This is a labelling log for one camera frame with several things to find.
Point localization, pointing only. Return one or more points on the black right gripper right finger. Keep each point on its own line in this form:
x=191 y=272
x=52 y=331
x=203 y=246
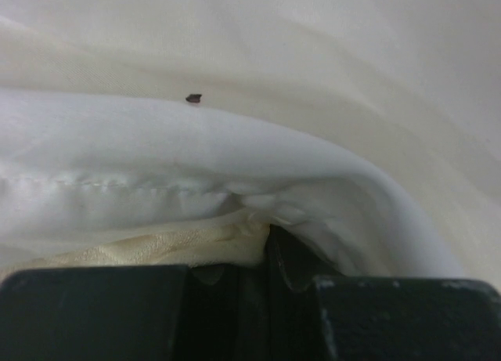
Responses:
x=318 y=313

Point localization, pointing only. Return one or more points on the white pillowcase with cream ruffle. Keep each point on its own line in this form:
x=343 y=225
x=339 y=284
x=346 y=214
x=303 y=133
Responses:
x=167 y=131

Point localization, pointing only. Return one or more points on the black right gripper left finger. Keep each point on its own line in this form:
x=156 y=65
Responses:
x=135 y=313

